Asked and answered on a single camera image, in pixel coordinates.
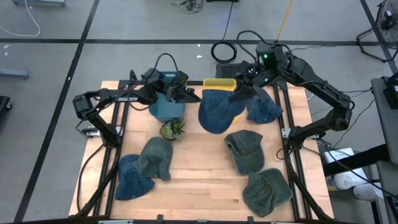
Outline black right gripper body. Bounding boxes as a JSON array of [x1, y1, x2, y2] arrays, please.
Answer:
[[235, 63, 275, 91]]

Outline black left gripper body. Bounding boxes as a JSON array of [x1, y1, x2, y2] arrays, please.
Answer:
[[154, 77, 188, 104]]

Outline blue denim cap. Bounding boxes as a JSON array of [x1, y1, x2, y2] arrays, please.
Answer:
[[114, 154, 155, 202], [198, 88, 247, 135], [245, 88, 284, 124]]

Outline green cotton cap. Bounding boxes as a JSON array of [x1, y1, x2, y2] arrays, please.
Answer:
[[242, 167, 294, 218], [224, 129, 266, 176], [132, 136, 174, 182]]

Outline teal plastic bin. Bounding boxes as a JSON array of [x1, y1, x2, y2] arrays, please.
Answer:
[[148, 70, 189, 124]]

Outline yellow plastic bin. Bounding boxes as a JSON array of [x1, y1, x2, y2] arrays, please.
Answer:
[[202, 77, 242, 124]]

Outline black perforated computer case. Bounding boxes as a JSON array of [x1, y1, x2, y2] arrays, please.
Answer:
[[215, 63, 259, 80]]

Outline potted succulent plant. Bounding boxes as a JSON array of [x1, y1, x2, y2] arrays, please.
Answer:
[[159, 118, 187, 141]]

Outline white cardboard box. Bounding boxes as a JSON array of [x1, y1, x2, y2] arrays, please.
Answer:
[[322, 147, 356, 166]]

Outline black metal bar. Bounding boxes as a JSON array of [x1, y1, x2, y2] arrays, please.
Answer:
[[322, 144, 391, 177]]

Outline grey side desk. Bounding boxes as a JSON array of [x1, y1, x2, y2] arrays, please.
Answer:
[[371, 77, 398, 162]]

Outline white paper roll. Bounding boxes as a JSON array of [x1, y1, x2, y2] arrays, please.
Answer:
[[334, 169, 371, 191]]

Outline large black monitor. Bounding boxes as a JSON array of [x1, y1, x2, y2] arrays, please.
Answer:
[[382, 72, 398, 110]]

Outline black floor fan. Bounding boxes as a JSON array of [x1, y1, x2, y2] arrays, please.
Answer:
[[356, 0, 398, 63]]

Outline grey table foot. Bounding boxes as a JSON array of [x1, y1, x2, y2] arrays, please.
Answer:
[[0, 68, 30, 80]]

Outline grey metal base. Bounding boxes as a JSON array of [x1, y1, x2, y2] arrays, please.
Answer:
[[11, 0, 67, 7]]

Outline black floor object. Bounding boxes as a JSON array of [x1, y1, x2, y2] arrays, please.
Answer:
[[0, 95, 13, 119]]

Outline coiled black cable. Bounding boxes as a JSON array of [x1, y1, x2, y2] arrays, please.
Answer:
[[210, 41, 238, 64]]

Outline yellow cable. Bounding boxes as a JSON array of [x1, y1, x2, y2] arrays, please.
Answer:
[[275, 0, 295, 43]]

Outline black power cable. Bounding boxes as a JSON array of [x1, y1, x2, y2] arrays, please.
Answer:
[[221, 1, 234, 43]]

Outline tangled black cable bundle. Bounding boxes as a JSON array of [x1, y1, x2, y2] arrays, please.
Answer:
[[172, 0, 205, 15]]

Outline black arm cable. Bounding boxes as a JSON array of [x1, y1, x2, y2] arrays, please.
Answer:
[[76, 143, 106, 214]]

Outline white floor cable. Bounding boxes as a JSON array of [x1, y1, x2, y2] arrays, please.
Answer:
[[0, 0, 42, 37]]

